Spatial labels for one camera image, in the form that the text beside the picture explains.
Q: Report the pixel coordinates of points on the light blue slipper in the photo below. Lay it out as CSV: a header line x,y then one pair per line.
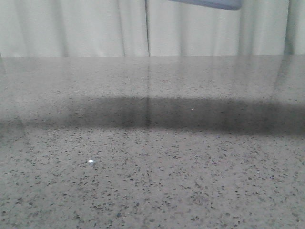
x,y
218,4

